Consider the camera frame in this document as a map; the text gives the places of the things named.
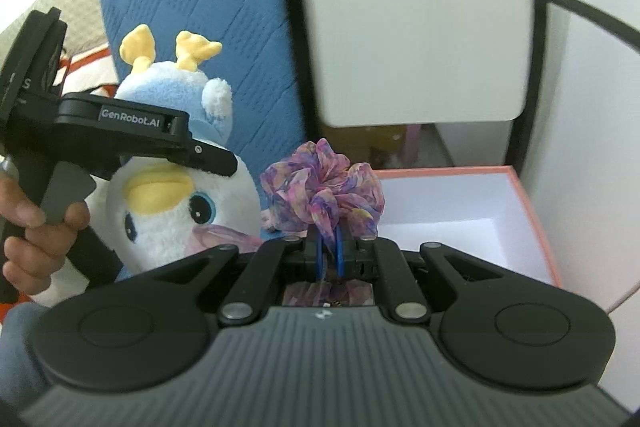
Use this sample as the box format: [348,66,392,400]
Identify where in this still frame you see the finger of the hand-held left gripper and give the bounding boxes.
[186,139,239,178]

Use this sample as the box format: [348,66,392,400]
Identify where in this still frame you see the purple sheer scrunchie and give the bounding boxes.
[260,139,386,308]

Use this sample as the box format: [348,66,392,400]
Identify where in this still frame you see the beige plastic cabinet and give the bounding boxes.
[295,0,533,128]

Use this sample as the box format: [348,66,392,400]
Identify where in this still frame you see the red black striped blanket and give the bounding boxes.
[47,44,123,100]

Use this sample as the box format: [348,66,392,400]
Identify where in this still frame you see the white and blue plush duck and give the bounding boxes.
[47,24,263,308]

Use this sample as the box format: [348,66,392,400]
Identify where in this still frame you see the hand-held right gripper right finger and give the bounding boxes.
[334,227,506,323]

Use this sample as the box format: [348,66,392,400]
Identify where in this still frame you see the person's left hand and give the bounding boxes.
[0,179,92,298]

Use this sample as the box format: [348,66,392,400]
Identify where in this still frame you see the grey cloth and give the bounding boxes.
[0,302,66,413]

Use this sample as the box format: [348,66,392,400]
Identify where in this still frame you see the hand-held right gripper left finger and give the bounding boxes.
[145,227,328,323]

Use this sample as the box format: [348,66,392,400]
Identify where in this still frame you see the black cable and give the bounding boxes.
[545,0,640,58]

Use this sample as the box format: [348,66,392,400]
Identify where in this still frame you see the pink cardboard box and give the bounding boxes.
[372,164,563,303]

